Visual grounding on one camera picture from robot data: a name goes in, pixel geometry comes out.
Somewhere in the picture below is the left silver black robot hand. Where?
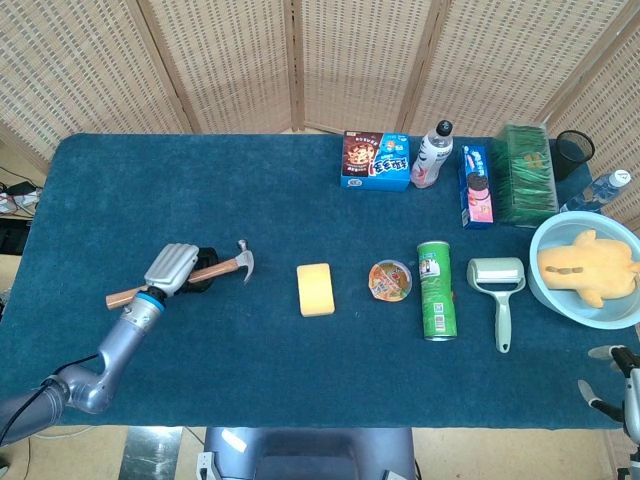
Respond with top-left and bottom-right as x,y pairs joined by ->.
143,243 -> 220,301

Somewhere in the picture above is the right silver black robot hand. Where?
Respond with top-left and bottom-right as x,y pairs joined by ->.
577,343 -> 640,444

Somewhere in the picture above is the wooden handle claw hammer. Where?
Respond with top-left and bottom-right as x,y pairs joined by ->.
105,239 -> 256,311

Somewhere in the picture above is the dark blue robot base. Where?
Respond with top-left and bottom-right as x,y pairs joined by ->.
197,426 -> 421,480

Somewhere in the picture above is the yellow sponge block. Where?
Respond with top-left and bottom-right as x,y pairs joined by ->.
296,262 -> 336,318

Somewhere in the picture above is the dark blue table carpet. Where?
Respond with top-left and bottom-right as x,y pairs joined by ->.
0,132 -> 640,431

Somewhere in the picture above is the light blue plastic basin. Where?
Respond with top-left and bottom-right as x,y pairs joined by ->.
528,210 -> 640,331

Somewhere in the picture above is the yellow plush toy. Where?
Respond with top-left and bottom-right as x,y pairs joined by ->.
537,229 -> 640,309

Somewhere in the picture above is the black equipment box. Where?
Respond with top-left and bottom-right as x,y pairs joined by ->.
0,218 -> 27,255

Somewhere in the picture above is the grey metal floor plate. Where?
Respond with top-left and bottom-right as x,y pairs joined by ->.
118,426 -> 184,480

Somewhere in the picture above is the pale green lint roller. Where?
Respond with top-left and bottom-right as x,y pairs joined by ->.
466,257 -> 527,355

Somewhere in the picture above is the clear water bottle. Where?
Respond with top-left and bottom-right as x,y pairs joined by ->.
559,169 -> 634,215

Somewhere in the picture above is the woven bamboo folding screen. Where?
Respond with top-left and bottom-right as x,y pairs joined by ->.
0,0 -> 640,236

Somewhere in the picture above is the small instant noodle cup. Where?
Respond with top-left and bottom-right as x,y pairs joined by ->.
368,259 -> 413,303

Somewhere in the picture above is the green chips can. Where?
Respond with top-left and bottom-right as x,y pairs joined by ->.
416,240 -> 459,343

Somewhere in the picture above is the blue brown cookie box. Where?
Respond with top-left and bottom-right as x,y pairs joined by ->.
340,130 -> 412,193

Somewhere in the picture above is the green patterned tissue box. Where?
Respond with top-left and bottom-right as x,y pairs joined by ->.
489,121 -> 560,229

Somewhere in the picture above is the black mesh pen holder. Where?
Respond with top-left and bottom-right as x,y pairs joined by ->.
553,129 -> 596,182

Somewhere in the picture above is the blue pink sandwich cookie box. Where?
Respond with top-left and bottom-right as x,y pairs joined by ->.
458,144 -> 496,230

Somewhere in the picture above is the white pink drink bottle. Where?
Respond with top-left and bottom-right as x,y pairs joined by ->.
409,119 -> 455,190

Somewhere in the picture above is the red white cable bundle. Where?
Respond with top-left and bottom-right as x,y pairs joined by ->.
0,192 -> 41,217

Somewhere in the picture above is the white floor cable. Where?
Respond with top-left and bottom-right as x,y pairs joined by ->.
34,425 -> 96,440

